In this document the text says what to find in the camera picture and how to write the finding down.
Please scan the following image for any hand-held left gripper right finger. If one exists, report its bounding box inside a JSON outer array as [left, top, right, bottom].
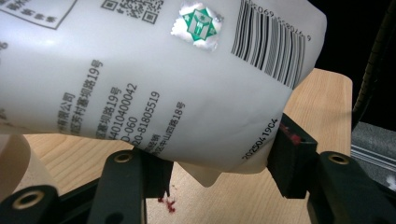
[[266, 113, 319, 200]]

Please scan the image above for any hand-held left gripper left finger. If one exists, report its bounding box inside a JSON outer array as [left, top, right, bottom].
[[141, 148, 175, 200]]

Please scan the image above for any white printed refill pouch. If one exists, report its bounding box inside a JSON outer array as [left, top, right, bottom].
[[0, 0, 328, 189]]

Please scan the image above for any metal floor rail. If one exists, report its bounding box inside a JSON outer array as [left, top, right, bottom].
[[350, 144, 396, 174]]

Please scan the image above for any black ribbed cable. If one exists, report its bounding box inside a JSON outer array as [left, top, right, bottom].
[[352, 0, 396, 129]]

